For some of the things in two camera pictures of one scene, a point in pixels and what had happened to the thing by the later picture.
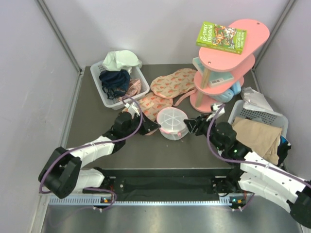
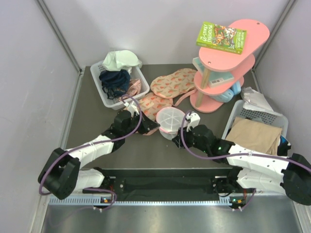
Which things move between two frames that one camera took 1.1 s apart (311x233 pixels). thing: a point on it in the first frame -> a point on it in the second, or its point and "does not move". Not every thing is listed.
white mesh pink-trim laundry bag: x=173 y=126 does not move
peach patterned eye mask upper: x=174 y=83 does not move
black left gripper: x=148 y=125 does not move
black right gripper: x=199 y=123 -> x=186 y=134
